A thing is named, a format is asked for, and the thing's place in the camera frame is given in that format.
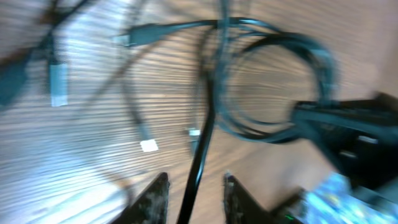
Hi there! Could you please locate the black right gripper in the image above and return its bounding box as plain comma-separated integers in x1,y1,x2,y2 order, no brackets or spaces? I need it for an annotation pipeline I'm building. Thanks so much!
291,93,397,190

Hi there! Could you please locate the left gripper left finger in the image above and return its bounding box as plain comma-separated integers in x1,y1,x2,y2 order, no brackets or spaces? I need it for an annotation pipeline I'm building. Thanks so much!
111,172,170,224

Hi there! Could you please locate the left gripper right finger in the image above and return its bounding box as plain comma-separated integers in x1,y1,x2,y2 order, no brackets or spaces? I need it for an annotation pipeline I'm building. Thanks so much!
223,172,276,224

